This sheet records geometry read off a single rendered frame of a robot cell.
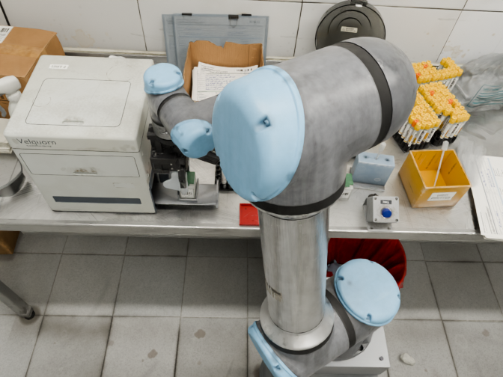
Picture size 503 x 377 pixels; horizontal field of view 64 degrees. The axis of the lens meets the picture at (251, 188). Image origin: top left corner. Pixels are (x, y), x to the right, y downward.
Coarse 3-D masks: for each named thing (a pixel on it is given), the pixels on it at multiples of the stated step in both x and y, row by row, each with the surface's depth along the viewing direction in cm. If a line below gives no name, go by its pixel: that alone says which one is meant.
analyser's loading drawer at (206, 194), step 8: (160, 184) 109; (200, 184) 110; (208, 184) 110; (216, 184) 108; (152, 192) 108; (160, 192) 108; (168, 192) 108; (176, 192) 108; (200, 192) 108; (208, 192) 109; (216, 192) 106; (160, 200) 106; (168, 200) 106; (176, 200) 106; (184, 200) 106; (192, 200) 106; (200, 200) 107; (208, 200) 107; (216, 200) 105
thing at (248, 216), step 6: (240, 204) 111; (246, 204) 111; (240, 210) 110; (246, 210) 110; (252, 210) 110; (240, 216) 108; (246, 216) 109; (252, 216) 109; (240, 222) 107; (246, 222) 108; (252, 222) 108; (258, 222) 108
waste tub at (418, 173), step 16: (416, 160) 117; (432, 160) 117; (448, 160) 117; (400, 176) 120; (416, 176) 110; (432, 176) 120; (448, 176) 117; (464, 176) 110; (416, 192) 111; (432, 192) 108; (448, 192) 109; (464, 192) 109
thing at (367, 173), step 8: (360, 160) 110; (368, 160) 110; (376, 160) 110; (384, 160) 111; (392, 160) 111; (352, 168) 117; (360, 168) 112; (368, 168) 112; (376, 168) 111; (384, 168) 111; (392, 168) 110; (352, 176) 116; (360, 176) 115; (368, 176) 114; (376, 176) 114; (384, 176) 113; (360, 184) 117; (368, 184) 117; (376, 184) 117; (384, 184) 116
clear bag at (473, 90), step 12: (480, 60) 134; (492, 60) 132; (468, 72) 135; (480, 72) 133; (492, 72) 130; (456, 84) 139; (468, 84) 134; (480, 84) 132; (492, 84) 130; (456, 96) 138; (468, 96) 135; (480, 96) 133; (492, 96) 134; (468, 108) 137; (480, 108) 139; (492, 108) 140
